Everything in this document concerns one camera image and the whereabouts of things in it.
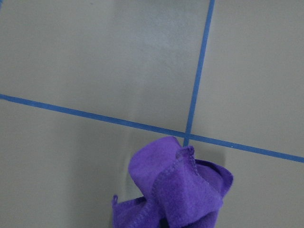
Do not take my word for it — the purple microfibre towel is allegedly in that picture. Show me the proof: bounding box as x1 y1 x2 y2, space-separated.
112 136 233 228

